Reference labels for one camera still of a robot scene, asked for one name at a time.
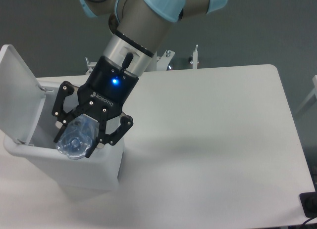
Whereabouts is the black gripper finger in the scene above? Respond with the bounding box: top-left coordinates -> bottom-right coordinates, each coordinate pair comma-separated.
52,81 -> 94,143
85,107 -> 134,158

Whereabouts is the white trash can lid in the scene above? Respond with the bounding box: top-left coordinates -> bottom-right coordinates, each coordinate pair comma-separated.
0,45 -> 53,147

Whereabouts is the white furniture leg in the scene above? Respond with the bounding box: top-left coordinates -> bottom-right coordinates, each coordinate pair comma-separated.
295,75 -> 317,116

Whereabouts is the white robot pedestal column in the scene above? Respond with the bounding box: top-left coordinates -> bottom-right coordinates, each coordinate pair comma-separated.
108,12 -> 159,73

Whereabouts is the white plastic trash can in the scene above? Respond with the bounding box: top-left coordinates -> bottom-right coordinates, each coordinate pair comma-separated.
4,81 -> 125,191

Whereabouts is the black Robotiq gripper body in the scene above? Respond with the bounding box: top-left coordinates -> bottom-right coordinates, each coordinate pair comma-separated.
77,55 -> 139,121

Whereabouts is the white pedestal base frame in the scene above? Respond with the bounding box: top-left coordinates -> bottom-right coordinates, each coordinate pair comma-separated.
85,44 -> 200,76

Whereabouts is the black device at table edge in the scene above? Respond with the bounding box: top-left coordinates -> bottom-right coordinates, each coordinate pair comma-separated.
299,191 -> 317,218

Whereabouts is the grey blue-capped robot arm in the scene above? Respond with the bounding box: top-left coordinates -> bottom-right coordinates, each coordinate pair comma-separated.
52,0 -> 228,159

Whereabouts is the crushed clear plastic bottle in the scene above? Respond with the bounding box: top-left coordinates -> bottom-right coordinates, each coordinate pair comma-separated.
55,115 -> 99,160

